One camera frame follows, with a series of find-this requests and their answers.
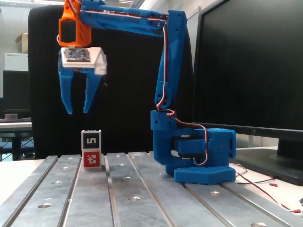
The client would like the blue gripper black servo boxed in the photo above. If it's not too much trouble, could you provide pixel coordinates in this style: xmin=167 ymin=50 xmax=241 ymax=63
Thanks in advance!
xmin=58 ymin=67 xmax=103 ymax=115

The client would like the black cube with number five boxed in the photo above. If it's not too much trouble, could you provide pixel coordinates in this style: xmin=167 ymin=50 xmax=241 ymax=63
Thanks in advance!
xmin=80 ymin=129 xmax=103 ymax=150

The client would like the red cube with white pattern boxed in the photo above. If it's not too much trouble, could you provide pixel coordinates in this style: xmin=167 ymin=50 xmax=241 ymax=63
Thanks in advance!
xmin=81 ymin=148 xmax=103 ymax=170

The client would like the black fabric chair back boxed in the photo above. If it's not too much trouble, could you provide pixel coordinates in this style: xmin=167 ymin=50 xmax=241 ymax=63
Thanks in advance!
xmin=27 ymin=5 xmax=195 ymax=160

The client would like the small dark background monitor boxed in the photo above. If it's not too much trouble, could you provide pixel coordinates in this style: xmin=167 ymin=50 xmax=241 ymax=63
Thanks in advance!
xmin=2 ymin=70 xmax=31 ymax=112

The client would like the white cabinet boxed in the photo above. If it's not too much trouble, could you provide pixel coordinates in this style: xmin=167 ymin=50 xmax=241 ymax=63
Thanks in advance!
xmin=4 ymin=52 xmax=29 ymax=71

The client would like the dark keyboard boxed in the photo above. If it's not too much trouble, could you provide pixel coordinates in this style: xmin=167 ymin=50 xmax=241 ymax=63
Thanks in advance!
xmin=0 ymin=118 xmax=32 ymax=123

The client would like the white background desk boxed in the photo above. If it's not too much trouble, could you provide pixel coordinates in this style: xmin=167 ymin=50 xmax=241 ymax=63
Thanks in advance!
xmin=0 ymin=121 xmax=33 ymax=142

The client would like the brown cardboard box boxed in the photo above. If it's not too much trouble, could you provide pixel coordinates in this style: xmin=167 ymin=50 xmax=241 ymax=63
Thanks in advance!
xmin=14 ymin=32 xmax=29 ymax=54

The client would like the aluminium slotted plate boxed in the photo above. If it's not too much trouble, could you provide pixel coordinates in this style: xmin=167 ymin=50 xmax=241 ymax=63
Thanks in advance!
xmin=0 ymin=151 xmax=303 ymax=227

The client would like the black Dell monitor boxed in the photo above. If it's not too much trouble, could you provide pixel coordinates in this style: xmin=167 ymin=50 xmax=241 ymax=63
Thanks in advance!
xmin=191 ymin=0 xmax=303 ymax=186

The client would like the white mounted wrist camera board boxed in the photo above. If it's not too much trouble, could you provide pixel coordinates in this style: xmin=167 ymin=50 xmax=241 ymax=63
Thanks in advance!
xmin=58 ymin=46 xmax=108 ymax=76

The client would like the red white wrist servo wire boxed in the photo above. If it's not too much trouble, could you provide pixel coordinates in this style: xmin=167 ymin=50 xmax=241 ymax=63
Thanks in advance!
xmin=56 ymin=0 xmax=81 ymax=45

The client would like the long red white arm wire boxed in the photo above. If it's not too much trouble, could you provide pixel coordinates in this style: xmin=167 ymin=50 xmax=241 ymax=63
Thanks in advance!
xmin=81 ymin=9 xmax=210 ymax=166

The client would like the thin red white wire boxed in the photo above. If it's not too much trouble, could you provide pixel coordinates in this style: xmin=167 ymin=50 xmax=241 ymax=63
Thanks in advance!
xmin=231 ymin=163 xmax=303 ymax=213

